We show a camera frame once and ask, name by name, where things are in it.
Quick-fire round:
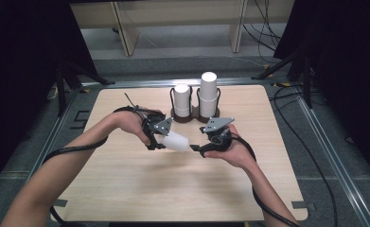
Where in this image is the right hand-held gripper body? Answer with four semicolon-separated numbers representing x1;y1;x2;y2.
201;116;236;153

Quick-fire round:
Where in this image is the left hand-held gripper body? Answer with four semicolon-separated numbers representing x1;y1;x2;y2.
142;113;174;149

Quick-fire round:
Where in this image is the dark brown double cup holder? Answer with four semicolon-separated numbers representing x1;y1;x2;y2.
168;85;221;124

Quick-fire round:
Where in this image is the single white paper cup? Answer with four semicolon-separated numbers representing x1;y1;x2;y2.
161;130;190;153

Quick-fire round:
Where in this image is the person's left hand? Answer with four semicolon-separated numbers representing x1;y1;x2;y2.
111;108;164;147

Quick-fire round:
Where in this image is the person's right hand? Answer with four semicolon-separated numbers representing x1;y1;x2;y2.
203;124;258;170

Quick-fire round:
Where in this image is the tall stack of white cups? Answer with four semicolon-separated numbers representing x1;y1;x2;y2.
199;71;220;119

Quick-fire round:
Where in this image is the short stack of white cups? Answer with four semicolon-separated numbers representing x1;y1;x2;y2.
172;82;192;118

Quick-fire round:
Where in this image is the black tripod stand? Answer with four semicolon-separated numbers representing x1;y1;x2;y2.
251;46;315;110
54;59;116;118

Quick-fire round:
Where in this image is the pale wooden bench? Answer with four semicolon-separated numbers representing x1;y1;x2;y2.
69;0;296;58

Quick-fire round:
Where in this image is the black curtain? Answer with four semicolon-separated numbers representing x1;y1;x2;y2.
0;0;99;198
273;0;370;190

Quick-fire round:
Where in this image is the metal floor rail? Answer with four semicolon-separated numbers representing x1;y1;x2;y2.
294;91;370;227
2;84;83;227
80;77;289;90

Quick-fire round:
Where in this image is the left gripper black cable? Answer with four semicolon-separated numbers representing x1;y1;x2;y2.
42;92;150;225

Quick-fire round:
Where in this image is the long black floor cable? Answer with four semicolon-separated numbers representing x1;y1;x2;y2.
269;82;339;227

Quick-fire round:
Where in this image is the bundle of black floor cables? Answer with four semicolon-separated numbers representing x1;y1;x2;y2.
242;0;283;64

